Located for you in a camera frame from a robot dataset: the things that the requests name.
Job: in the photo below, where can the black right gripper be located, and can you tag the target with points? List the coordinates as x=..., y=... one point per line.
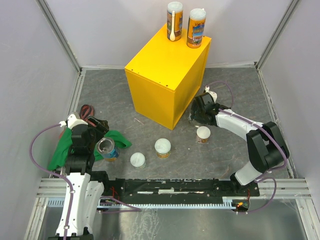
x=194, y=107

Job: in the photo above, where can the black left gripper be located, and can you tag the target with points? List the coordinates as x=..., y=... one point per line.
x=102, y=127

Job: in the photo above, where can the small can white lid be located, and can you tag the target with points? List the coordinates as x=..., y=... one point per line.
x=202, y=134

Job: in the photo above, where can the blue yellow can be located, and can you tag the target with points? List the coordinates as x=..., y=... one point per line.
x=196, y=26

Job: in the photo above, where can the tall can with white spoon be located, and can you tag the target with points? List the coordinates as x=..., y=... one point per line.
x=174, y=20

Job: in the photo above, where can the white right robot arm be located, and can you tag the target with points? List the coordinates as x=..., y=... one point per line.
x=266, y=146

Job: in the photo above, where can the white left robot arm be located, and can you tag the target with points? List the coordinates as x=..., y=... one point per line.
x=76, y=153

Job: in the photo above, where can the open blue tin can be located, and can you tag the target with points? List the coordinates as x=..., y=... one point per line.
x=106, y=150

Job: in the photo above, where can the green cloth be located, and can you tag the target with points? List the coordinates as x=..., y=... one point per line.
x=117, y=140

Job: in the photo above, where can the small jar white lid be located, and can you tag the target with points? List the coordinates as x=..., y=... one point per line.
x=138, y=160

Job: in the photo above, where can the yellow wooden cabinet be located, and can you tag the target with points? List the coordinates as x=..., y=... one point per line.
x=164, y=77

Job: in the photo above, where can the yellow can white lid middle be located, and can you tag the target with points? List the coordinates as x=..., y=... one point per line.
x=163, y=148

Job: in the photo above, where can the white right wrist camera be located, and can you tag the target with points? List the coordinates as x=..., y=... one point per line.
x=212, y=93

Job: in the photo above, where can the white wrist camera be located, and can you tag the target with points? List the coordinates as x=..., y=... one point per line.
x=72, y=121
x=212, y=93

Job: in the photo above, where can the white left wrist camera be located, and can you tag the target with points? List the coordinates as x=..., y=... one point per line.
x=72, y=121

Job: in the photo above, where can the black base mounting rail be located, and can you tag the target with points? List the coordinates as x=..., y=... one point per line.
x=175, y=191

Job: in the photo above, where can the light blue cable duct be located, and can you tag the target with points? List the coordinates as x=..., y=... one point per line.
x=226, y=204

